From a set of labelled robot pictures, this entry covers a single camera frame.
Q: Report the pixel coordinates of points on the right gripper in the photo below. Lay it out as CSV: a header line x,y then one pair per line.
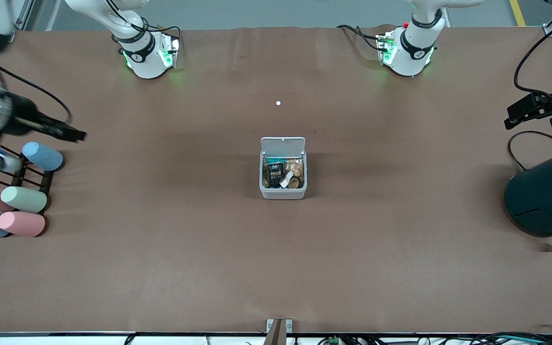
x,y
21,115

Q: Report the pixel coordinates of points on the black snack packet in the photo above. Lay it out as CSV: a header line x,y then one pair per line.
x,y
274,173

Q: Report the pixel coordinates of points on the white square lidded bin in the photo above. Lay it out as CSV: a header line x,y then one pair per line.
x,y
283,193

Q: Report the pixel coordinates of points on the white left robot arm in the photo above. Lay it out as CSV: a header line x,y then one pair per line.
x,y
412,57

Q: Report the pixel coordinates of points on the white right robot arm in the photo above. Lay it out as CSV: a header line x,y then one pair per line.
x,y
144,57

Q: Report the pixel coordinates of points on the dark teal cylindrical bin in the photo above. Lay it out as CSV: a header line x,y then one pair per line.
x,y
544,196

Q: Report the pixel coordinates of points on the black cup rack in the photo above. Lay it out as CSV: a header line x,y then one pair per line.
x,y
34,178

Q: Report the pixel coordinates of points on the light green plastic cup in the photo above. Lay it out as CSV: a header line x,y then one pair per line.
x,y
24,200

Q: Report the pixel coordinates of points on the brown paper table cover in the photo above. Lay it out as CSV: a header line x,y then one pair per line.
x,y
209,268

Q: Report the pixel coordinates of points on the teal snack packet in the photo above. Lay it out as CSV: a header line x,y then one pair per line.
x,y
273,160

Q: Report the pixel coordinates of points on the brown crumpled wrapper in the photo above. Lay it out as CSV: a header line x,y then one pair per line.
x,y
297,167

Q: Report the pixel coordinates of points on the metal arm base bracket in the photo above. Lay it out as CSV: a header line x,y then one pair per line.
x,y
173,50
385,48

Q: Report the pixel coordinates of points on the metal table edge bracket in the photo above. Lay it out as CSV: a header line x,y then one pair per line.
x,y
279,328

